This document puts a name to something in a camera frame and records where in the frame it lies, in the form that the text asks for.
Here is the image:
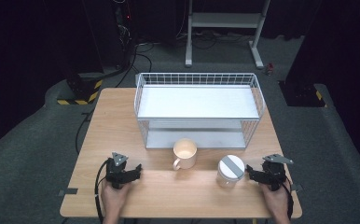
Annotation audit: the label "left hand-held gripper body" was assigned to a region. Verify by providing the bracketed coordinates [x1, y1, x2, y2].
[104, 151, 132, 189]

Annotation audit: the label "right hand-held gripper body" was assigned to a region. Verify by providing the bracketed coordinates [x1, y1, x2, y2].
[261, 153, 295, 191]

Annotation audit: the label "clear jar with white lid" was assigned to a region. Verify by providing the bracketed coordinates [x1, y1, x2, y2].
[215, 154, 246, 189]

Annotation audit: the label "cream mug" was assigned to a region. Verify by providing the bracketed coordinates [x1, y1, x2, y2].
[172, 137, 199, 172]

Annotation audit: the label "white wire shelf rack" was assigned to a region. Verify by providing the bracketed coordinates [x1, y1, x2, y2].
[133, 72, 267, 150]

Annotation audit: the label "person's left hand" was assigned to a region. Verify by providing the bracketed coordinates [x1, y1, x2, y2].
[101, 179, 133, 218]

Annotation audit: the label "person's right hand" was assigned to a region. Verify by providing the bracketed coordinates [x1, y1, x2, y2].
[259, 181, 291, 219]

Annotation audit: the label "black base with striped edge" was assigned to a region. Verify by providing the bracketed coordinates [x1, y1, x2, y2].
[56, 72, 104, 106]
[278, 80, 328, 109]

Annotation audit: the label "white metal stand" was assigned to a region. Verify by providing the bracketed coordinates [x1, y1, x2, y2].
[184, 0, 271, 70]

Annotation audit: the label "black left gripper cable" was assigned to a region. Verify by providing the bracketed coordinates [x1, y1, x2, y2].
[94, 158, 111, 224]

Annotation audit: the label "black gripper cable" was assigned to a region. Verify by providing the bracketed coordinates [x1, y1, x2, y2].
[281, 175, 295, 220]
[94, 158, 111, 224]

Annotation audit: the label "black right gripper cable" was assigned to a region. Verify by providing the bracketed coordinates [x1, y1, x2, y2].
[281, 175, 295, 220]

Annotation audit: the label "thin black floor cable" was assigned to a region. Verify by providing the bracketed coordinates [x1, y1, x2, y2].
[75, 109, 96, 156]

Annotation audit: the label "dark equipment tower with wires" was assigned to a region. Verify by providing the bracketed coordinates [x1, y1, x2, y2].
[112, 0, 136, 70]

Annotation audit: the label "black cables under stand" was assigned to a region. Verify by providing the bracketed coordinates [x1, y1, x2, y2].
[175, 28, 253, 50]

